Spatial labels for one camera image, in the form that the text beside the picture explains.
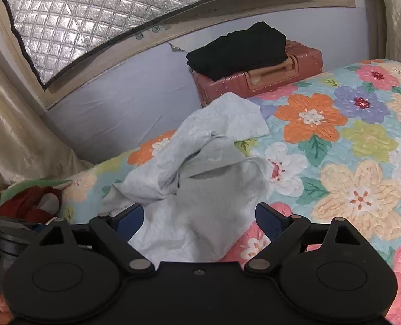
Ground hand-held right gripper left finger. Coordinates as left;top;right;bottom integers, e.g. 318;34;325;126
38;204;156;276

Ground red cloth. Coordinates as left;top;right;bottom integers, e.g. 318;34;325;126
0;186;65;223

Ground silver quilted window shade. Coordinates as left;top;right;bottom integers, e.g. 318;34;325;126
0;0;339;90

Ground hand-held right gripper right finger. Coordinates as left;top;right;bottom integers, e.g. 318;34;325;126
244;202;361;276

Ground light blue garment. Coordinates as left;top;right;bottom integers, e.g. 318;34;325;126
102;91;272;264

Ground floral bed quilt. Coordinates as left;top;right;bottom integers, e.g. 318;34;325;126
0;59;401;325

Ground black folded clothes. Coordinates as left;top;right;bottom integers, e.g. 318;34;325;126
186;21;288;81

